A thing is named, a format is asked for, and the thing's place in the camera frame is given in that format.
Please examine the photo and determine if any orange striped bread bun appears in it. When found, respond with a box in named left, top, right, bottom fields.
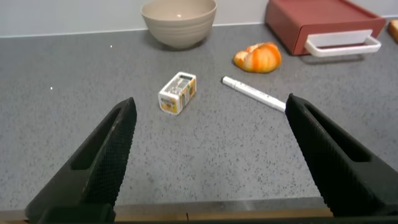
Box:
left=233, top=42, right=282, bottom=74

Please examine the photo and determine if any small printed carton pack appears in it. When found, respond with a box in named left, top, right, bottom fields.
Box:
left=157, top=71, right=197, bottom=116

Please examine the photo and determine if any red drawer case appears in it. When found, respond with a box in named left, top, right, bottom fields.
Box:
left=264, top=0, right=387, bottom=56

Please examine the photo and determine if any beige ribbed bowl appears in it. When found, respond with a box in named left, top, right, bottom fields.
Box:
left=140, top=0, right=218, bottom=50

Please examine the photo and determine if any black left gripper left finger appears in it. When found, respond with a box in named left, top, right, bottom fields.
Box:
left=25, top=96, right=138, bottom=223

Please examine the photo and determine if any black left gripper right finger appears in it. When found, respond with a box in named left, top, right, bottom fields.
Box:
left=285, top=93, right=398, bottom=217

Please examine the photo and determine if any white marker pen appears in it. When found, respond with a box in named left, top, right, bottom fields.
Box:
left=221, top=75, right=287, bottom=113

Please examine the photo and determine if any white bread slice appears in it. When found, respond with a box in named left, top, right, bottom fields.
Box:
left=387, top=19, right=398, bottom=44

